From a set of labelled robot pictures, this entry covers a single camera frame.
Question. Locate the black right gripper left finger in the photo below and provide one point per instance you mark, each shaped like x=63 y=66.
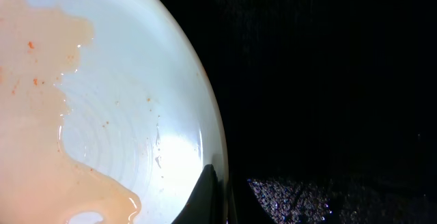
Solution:
x=201 y=207

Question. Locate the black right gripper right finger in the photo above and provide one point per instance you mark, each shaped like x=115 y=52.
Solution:
x=244 y=206

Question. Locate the pale blue plate front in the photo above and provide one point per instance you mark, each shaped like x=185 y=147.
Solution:
x=107 y=115

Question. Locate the round black tray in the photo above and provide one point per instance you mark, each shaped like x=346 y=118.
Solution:
x=328 y=106

